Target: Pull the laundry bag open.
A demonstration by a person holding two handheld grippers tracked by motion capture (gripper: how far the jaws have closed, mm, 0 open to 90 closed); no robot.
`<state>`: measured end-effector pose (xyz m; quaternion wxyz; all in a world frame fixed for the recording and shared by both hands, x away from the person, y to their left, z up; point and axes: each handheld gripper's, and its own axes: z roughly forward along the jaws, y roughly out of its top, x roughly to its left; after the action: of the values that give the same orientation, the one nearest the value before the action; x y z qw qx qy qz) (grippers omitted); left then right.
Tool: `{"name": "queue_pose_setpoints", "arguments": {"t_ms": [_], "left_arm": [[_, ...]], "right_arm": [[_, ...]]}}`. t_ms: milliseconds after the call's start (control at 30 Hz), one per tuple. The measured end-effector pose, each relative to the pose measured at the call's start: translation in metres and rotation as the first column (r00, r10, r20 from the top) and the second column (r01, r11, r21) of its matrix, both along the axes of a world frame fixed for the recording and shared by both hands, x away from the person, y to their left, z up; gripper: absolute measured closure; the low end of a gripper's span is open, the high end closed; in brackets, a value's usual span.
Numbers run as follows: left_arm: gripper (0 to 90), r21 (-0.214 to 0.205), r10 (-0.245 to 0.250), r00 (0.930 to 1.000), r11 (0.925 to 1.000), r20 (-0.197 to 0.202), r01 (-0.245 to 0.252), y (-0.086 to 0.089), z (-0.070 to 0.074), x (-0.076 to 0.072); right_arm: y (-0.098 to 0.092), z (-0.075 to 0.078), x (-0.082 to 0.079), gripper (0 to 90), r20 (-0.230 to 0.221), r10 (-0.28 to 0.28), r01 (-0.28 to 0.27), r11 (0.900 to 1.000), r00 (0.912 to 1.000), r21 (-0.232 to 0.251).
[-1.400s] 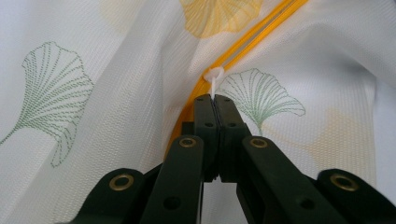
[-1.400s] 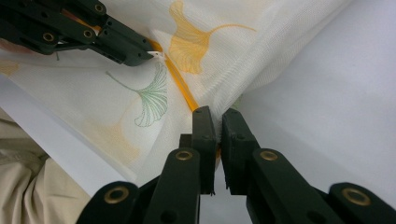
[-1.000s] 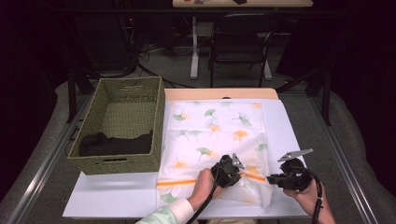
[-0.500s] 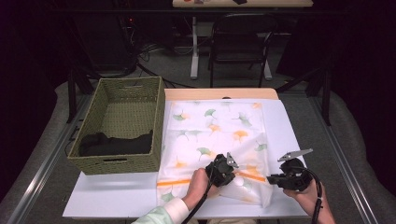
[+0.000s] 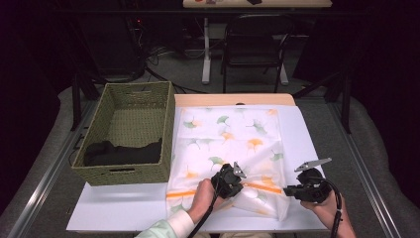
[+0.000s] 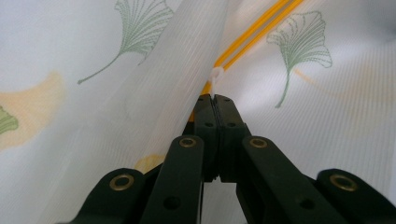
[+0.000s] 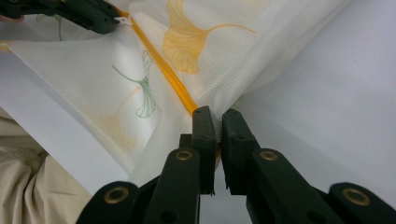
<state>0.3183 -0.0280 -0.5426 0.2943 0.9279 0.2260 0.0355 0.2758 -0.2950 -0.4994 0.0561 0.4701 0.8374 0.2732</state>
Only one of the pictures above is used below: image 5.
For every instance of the person's right hand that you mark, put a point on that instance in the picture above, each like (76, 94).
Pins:
(327, 210)

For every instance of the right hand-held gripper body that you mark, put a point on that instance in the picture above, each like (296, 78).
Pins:
(313, 190)

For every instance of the light desk with white legs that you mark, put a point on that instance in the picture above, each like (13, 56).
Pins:
(297, 4)

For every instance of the black cloth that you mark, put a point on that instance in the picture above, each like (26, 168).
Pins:
(125, 153)

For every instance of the black curtain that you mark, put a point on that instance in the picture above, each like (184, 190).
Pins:
(29, 66)
(386, 66)

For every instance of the black equipment cabinet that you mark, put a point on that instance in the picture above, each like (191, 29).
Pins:
(112, 43)

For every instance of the black folding chair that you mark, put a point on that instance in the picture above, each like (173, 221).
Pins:
(251, 43)

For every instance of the person's left hand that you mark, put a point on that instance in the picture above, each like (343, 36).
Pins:
(203, 198)

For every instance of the black metal stand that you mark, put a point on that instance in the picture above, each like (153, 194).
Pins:
(345, 105)
(76, 105)

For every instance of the small black item on desk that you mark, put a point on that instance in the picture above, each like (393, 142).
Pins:
(254, 1)

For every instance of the green woven basket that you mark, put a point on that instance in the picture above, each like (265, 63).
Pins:
(132, 125)

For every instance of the white leaf-print mesh bag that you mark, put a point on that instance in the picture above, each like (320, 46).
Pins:
(231, 142)

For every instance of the aluminium rail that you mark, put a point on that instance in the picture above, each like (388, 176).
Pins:
(43, 181)
(366, 175)

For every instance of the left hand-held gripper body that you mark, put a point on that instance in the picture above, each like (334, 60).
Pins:
(228, 181)

